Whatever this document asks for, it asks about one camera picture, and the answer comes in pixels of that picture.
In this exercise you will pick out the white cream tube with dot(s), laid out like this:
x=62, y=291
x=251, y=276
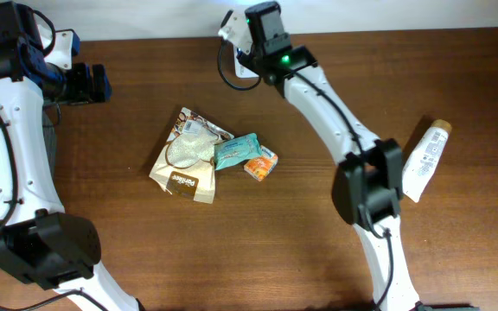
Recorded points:
x=423, y=160

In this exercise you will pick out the teal wet wipes pack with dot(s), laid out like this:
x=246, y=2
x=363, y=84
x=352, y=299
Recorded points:
x=237, y=150

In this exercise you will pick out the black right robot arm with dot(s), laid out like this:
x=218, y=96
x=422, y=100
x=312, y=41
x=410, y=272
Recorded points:
x=367, y=188

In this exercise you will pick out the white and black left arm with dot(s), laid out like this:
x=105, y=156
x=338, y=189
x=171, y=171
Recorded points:
x=39, y=242

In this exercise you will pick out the white barcode scanner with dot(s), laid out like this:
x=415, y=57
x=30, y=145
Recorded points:
x=241, y=71

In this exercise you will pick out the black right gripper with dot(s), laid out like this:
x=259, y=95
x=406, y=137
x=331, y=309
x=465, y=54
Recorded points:
x=256, y=60

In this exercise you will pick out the grey perforated plastic basket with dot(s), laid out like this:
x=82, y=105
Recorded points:
x=50, y=138

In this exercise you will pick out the orange juice carton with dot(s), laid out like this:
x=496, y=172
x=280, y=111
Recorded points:
x=260, y=167

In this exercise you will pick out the beige seed pouch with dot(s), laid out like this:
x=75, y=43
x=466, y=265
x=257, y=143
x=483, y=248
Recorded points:
x=185, y=165

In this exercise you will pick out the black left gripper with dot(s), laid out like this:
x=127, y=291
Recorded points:
x=84, y=94

